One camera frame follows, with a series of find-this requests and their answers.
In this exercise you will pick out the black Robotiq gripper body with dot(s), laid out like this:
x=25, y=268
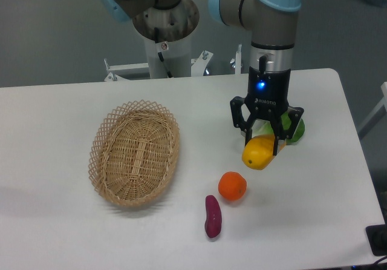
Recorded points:
x=267, y=93

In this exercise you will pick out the yellow mango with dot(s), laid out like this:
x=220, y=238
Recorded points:
x=258, y=152

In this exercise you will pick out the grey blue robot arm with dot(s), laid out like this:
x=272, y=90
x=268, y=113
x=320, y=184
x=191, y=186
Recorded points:
x=273, y=25

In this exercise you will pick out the woven wicker basket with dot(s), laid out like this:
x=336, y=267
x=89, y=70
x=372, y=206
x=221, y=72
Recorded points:
x=134, y=153

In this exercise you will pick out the green bok choy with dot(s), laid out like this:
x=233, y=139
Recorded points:
x=263, y=127

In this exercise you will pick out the orange fruit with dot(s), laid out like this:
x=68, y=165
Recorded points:
x=232, y=186

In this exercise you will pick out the purple sweet potato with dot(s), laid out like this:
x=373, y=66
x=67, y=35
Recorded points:
x=213, y=223

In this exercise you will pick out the black device at table edge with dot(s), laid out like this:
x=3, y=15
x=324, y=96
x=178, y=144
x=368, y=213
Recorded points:
x=376, y=235

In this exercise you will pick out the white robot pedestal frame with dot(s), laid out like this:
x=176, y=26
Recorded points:
x=167, y=59

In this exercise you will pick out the white frame at right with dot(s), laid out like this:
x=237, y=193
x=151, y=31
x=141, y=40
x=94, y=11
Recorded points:
x=376, y=114

